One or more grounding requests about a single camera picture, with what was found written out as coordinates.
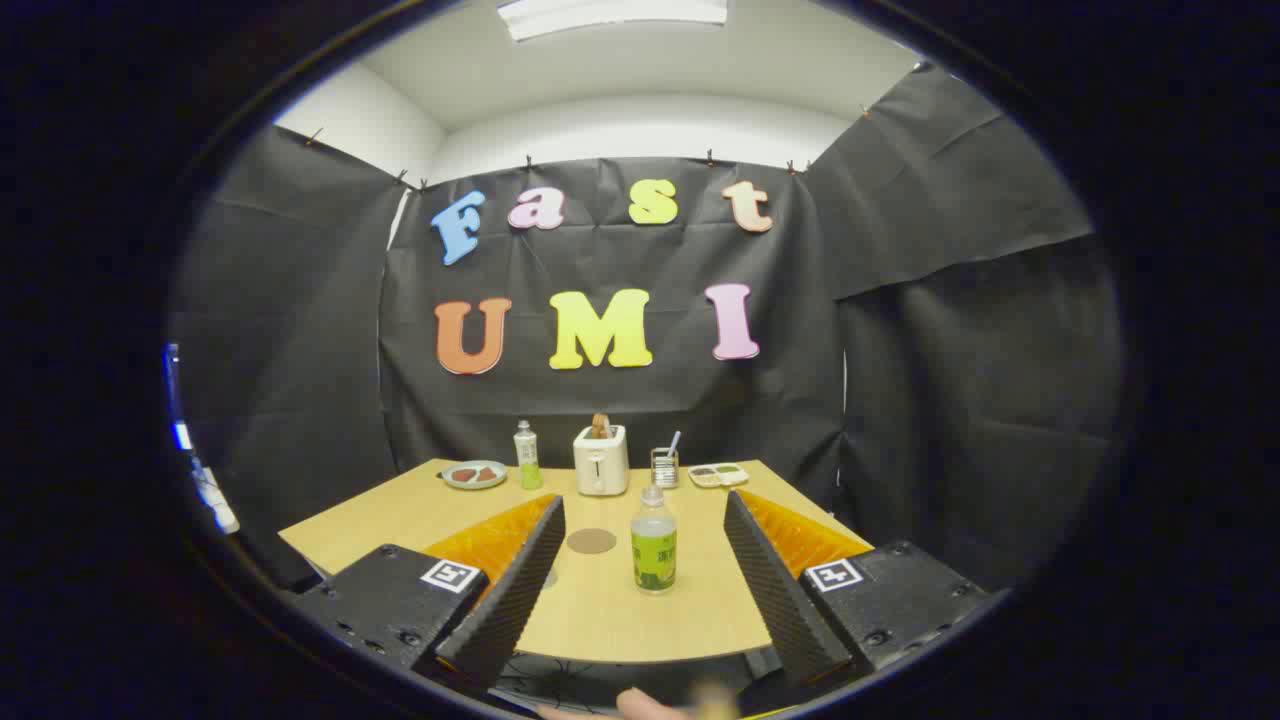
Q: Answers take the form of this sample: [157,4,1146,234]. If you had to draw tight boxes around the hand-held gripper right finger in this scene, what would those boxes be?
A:
[722,488,991,691]

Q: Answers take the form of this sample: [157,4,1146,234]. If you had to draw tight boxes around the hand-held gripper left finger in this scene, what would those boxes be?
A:
[290,493,568,693]

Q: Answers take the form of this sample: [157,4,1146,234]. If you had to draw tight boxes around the juice bottle green label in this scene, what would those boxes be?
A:
[631,483,678,595]

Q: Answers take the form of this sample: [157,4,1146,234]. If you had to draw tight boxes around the capped green drink bottle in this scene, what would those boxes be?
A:
[514,419,544,491]

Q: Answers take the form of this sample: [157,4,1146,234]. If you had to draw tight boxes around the wooden table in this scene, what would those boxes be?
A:
[278,458,873,665]

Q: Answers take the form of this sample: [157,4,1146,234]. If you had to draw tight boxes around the pale green plate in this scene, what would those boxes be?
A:
[441,460,508,490]

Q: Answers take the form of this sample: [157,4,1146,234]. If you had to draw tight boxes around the white toaster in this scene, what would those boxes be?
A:
[573,425,631,497]

